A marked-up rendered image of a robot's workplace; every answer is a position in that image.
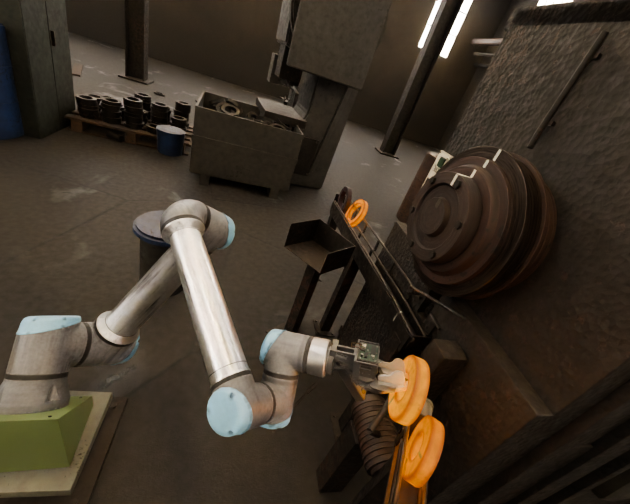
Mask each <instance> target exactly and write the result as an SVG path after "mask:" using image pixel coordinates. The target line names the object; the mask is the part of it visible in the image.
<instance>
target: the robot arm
mask: <svg viewBox="0 0 630 504"><path fill-rule="evenodd" d="M160 232H161V235H162V239H163V240H164V241H165V242H166V243H168V244H170V245H171V247H170V248H169V249H168V250H167V251H166V252H165V253H164V254H163V255H162V256H161V258H160V259H159V260H158V261H157V262H156V263H155V264H154V265H153V266H152V267H151V269H150V270H149V271H148V272H147V273H146V274H145V275H144V276H143V277H142V278H141V279H140V281H139V282H138V283H137V284H136V285H135V286H134V287H133V288H132V289H131V290H130V292H129V293H128V294H127V295H126V296H125V297H124V298H123V299H122V300H121V301H120V303H119V304H118V305H117V306H116V307H115V308H114V309H113V310H112V311H107V312H104V313H102V314H101V315H100V316H99V317H98V318H97V319H96V320H95V321H94V322H81V320H82V319H81V316H29V317H26V318H24V319H23V320H22V321H21V324H20V326H19V329H18V331H17V332H16V337H15V341H14V344H13V348H12V352H11V355H10V359H9V362H8V366H7V369H6V373H5V376H4V380H3V382H2V384H1V385H0V415H19V414H31V413H39V412H46V411H51V410H56V409H60V408H63V407H65V406H67V405H69V402H70V391H69V386H68V381H67V377H68V373H69V369H70V368H72V367H86V366H101V365H116V364H120V363H124V362H126V361H128V360H129V359H130V358H132V357H133V355H134V354H135V352H136V351H137V348H138V346H139V343H138V340H139V339H140V335H139V328H140V327H141V326H142V325H143V324H144V323H145V322H146V321H147V320H148V319H149V318H150V317H151V316H152V315H153V314H154V312H155V311H156V310H157V309H158V308H159V307H160V306H161V305H162V304H163V303H164V302H165V301H166V300H167V299H168V298H169V297H170V296H171V295H172V294H173V292H174V291H175V290H176V289H177V288H178V287H179V286H180V285H181V284H182V287H183V290H184V294H185V297H186V300H187V304H188V307H189V311H190V314H191V318H192V321H193V325H194V328H195V332H196V335H197V339H198V342H199V346H200V349H201V353H202V356H203V359H204V363H205V366H206V370H207V373H208V377H209V380H210V384H211V385H210V388H211V391H212V395H211V397H210V399H209V401H208V405H207V418H208V421H209V424H210V426H211V427H212V429H213V430H214V431H215V432H216V433H217V434H219V435H221V436H224V437H231V436H234V435H241V434H243V433H245V432H246V431H248V430H251V429H253V428H256V427H258V426H260V427H263V428H266V429H278V428H283V427H285V426H287V425H288V423H289V422H290V419H291V416H292V413H293V404H294V399H295V394H296V388H297V383H298V378H299V373H300V372H302V373H306V374H310V375H314V376H318V377H322V378H323V377H325V375H326V374H329V375H332V374H333V370H334V369H336V370H337V372H338V374H339V375H340V377H341V378H342V380H343V382H344V383H345V385H346V386H347V388H348V389H349V391H350V393H351V394H352V396H353V397H354V399H355V400H356V401H357V402H360V401H364V400H365V395H366V390H367V391H370V392H373V393H376V394H387V393H395V392H398V391H404V390H406V389H407V385H408V374H407V373H406V372H405V365H404V361H403V360H402V359H399V358H396V359H394V360H393V361H392V362H390V363H389V362H384V361H382V360H380V359H379V353H380V346H379V343H374V342H369V341H364V340H360V339H358V342H352V343H357V344H355V346H353V347H355V348H353V347H352V343H351V346H350V347H347V346H343V345H338V343H339V340H335V339H333V343H332V342H331V340H328V339H323V338H318V337H313V336H308V335H304V334H299V333H294V332H290V331H287V330H279V329H273V330H271V331H270V332H269V333H268V334H267V335H266V337H265V339H264V341H263V344H262V346H261V350H260V356H259V359H260V362H261V363H262V364H265V366H264V371H263V375H262V380H261V382H255V381H254V378H253V375H252V372H251V370H250V369H249V367H248V364H247V362H246V359H245V356H244V353H243V350H242V347H241V345H240V342H239V339H238V336H237V333H236V330H235V328H234V325H233V322H232V319H231V316H230V313H229V311H228V308H227V305H226V302H225V299H224V296H223V294H222V291H221V288H220V285H219V282H218V280H217V277H216V274H215V271H214V268H213V265H212V263H211V260H210V257H209V255H211V254H212V253H213V252H214V250H215V249H216V248H217V249H225V248H227V247H228V246H229V245H230V244H231V243H232V241H233V239H234V235H235V225H234V222H233V220H232V219H231V218H230V217H228V216H227V215H225V214H224V213H222V212H219V211H217V210H215V209H213V208H211V207H209V206H207V205H205V204H203V203H202V202H200V201H197V200H192V199H185V200H180V201H177V202H175V203H173V204H172V205H170V206H169V207H168V208H167V209H166V210H165V211H164V213H163V215H162V217H161V221H160ZM364 342H365V343H364ZM368 343H369V344H368ZM373 344H374V345H373ZM378 371H379V373H380V375H378V380H377V378H376V377H375V375H376V374H377V373H378Z"/></svg>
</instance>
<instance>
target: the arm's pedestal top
mask: <svg viewBox="0 0 630 504"><path fill-rule="evenodd" d="M70 396H92V399H93V408H92V410H91V413H90V415H89V418H88V421H87V423H86V426H85V428H84V431H83V433H82V436H81V439H80V441H79V444H78V446H77V449H76V452H75V454H74V457H73V459H72V462H71V465H70V467H64V468H52V469H39V470H27V471H14V472H2V473H0V498H11V497H39V496H66V495H72V493H73V490H74V488H75V486H76V483H77V481H78V479H79V476H80V474H81V472H82V469H83V467H84V464H85V462H86V460H87V457H88V455H89V453H90V450H91V448H92V446H93V443H94V441H95V438H96V436H97V434H98V431H99V429H100V427H101V424H102V422H103V420H104V417H105V415H106V413H107V410H108V408H109V405H110V403H111V401H112V398H113V397H112V392H92V391H70Z"/></svg>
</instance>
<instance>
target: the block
mask: <svg viewBox="0 0 630 504"><path fill-rule="evenodd" d="M419 358H421V359H424V360H425V361H426V362H427V363H428V365H429V369H430V385H429V390H428V395H427V398H428V399H430V400H431V401H432V402H433V401H434V400H435V399H436V398H437V397H438V395H439V394H440V393H441V392H442V391H443V390H444V389H445V387H446V386H447V385H448V384H449V383H450V382H451V381H452V380H453V378H454V377H455V376H456V375H457V374H458V373H459V372H460V371H461V369H462V368H463V367H464V366H465V365H466V364H467V363H468V357H467V356H466V354H465V353H464V351H463V349H462V348H461V346H460V345H459V343H458V342H456V341H451V340H442V339H433V340H432V341H431V342H430V344H429V345H428V346H427V348H426V349H425V350H424V352H423V353H422V354H421V356H420V357H419Z"/></svg>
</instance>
